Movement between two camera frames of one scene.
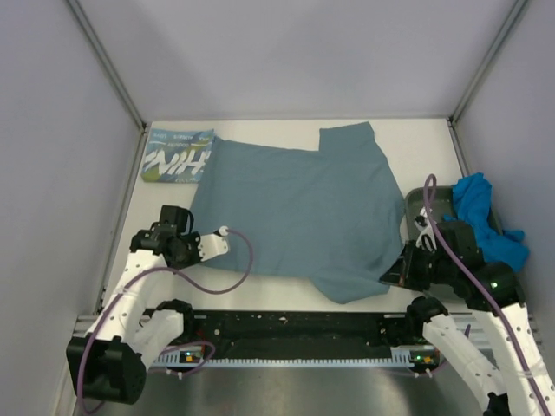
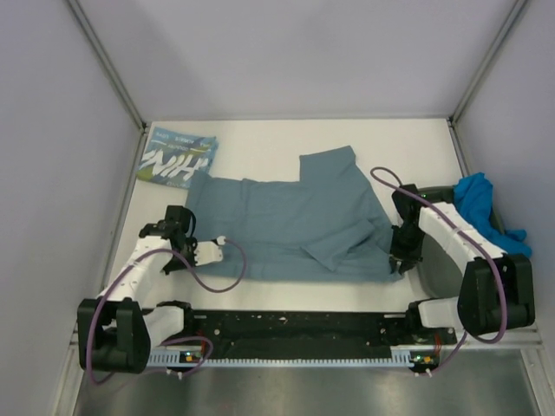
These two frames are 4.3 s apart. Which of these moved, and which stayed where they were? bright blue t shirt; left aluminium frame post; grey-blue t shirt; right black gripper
Moved: right black gripper; grey-blue t shirt
Stayed: bright blue t shirt; left aluminium frame post
